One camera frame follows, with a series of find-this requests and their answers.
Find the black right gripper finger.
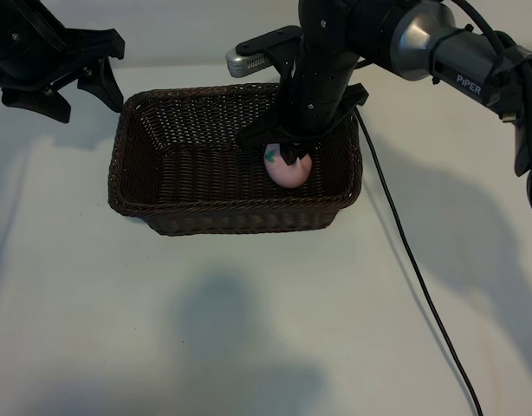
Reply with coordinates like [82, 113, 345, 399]
[279, 144, 313, 168]

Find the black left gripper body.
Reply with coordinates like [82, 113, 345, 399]
[0, 0, 127, 95]

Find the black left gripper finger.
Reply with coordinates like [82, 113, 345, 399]
[0, 88, 73, 125]
[76, 55, 126, 114]

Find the thin smooth black cable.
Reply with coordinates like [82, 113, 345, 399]
[354, 107, 484, 416]

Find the dark brown wicker basket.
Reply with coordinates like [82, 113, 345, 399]
[107, 82, 365, 237]

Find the pink peach with green leaf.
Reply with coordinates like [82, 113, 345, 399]
[263, 144, 315, 190]

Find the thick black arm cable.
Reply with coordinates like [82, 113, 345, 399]
[454, 0, 532, 127]

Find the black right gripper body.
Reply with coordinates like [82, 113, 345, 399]
[235, 38, 371, 153]

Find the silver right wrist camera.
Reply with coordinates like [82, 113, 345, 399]
[224, 45, 269, 79]

